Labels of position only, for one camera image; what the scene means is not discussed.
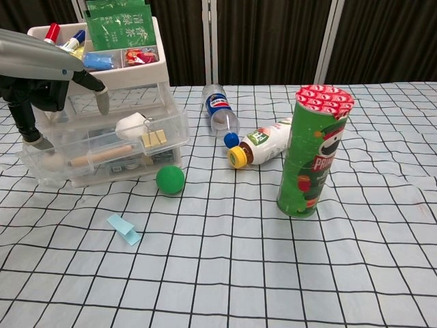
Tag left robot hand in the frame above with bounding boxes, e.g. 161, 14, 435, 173
0, 27, 111, 152

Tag clear plastic storage box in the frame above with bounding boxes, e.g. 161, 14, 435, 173
73, 148, 181, 180
18, 105, 191, 187
44, 119, 180, 152

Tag red-capped whiteboard marker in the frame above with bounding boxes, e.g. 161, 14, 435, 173
43, 23, 61, 45

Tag blue-capped whiteboard marker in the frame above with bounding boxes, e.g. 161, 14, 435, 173
64, 29, 87, 53

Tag green tea packet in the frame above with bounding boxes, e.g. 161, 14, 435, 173
84, 4, 156, 52
85, 0, 145, 16

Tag small white ball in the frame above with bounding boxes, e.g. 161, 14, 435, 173
42, 153, 66, 173

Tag wooden stick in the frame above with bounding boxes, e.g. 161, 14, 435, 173
67, 143, 135, 169

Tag gold binder clips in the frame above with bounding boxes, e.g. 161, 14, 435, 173
140, 129, 169, 149

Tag empty Pepsi bottle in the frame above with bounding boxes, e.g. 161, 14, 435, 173
201, 83, 242, 149

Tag black folding screen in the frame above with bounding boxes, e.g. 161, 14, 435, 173
0, 0, 437, 97

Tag yellow-capped tea bottle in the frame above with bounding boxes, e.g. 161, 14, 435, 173
227, 117, 295, 170

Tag green Pringles can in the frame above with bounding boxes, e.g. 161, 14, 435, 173
275, 84, 356, 220

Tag checked light blue tablecloth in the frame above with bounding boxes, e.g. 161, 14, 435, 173
0, 81, 437, 328

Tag white drawer organizer box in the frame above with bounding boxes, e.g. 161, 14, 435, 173
25, 16, 182, 188

